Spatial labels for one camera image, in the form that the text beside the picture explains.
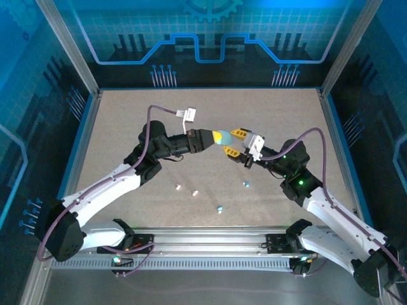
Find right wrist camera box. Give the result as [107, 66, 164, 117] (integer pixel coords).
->
[242, 132, 265, 161]

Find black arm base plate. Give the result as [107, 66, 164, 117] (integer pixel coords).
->
[266, 233, 324, 255]
[96, 233, 154, 255]

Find aluminium table side rail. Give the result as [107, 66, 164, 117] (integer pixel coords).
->
[317, 90, 366, 223]
[52, 90, 103, 231]

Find aluminium frame post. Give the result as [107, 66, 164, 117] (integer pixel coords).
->
[34, 0, 103, 98]
[319, 0, 382, 98]

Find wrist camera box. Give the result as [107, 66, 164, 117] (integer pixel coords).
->
[176, 107, 197, 135]
[242, 132, 265, 161]

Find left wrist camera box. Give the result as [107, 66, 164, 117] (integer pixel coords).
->
[176, 107, 197, 135]

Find light blue earbud charging case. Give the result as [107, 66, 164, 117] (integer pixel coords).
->
[217, 129, 235, 147]

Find aluminium mounting beam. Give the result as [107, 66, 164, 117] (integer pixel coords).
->
[41, 226, 381, 255]

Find slotted grey cable duct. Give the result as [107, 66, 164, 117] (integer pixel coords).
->
[50, 257, 295, 271]

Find grey metal sheet panel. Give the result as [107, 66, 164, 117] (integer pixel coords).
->
[18, 269, 401, 305]

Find small LED controller board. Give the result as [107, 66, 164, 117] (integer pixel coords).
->
[291, 255, 312, 277]
[111, 255, 134, 278]

